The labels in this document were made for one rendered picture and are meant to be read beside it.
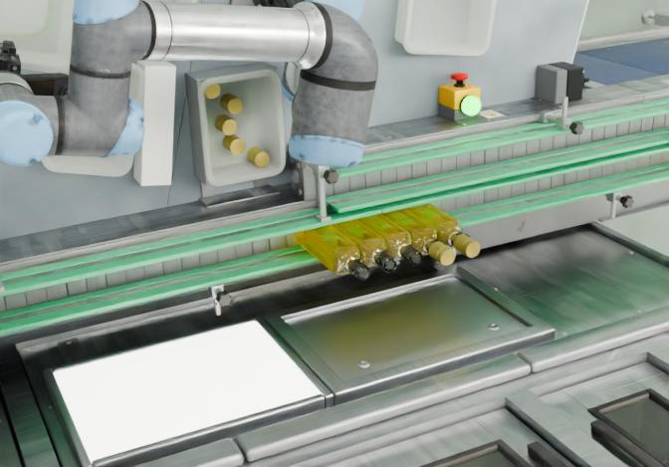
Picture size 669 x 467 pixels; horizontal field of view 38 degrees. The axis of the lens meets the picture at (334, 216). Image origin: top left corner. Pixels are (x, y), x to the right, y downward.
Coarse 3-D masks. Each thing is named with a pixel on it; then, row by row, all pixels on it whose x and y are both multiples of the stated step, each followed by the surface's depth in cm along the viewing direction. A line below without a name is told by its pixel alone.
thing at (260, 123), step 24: (264, 72) 193; (240, 96) 200; (264, 96) 201; (240, 120) 202; (264, 120) 203; (216, 144) 201; (264, 144) 206; (216, 168) 202; (240, 168) 202; (264, 168) 202
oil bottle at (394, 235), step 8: (376, 216) 200; (384, 216) 200; (368, 224) 197; (376, 224) 196; (384, 224) 196; (392, 224) 196; (376, 232) 194; (384, 232) 192; (392, 232) 192; (400, 232) 192; (408, 232) 192; (392, 240) 190; (400, 240) 190; (408, 240) 191; (392, 248) 190; (392, 256) 191
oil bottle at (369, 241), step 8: (336, 224) 197; (344, 224) 197; (352, 224) 197; (360, 224) 197; (344, 232) 194; (352, 232) 193; (360, 232) 193; (368, 232) 192; (352, 240) 191; (360, 240) 189; (368, 240) 189; (376, 240) 189; (384, 240) 190; (360, 248) 188; (368, 248) 187; (376, 248) 188; (384, 248) 189; (368, 256) 188; (368, 264) 188
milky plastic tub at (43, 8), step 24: (0, 0) 147; (24, 0) 148; (48, 0) 150; (72, 0) 148; (0, 24) 148; (24, 24) 149; (48, 24) 151; (72, 24) 147; (24, 48) 150; (48, 48) 152; (48, 72) 146
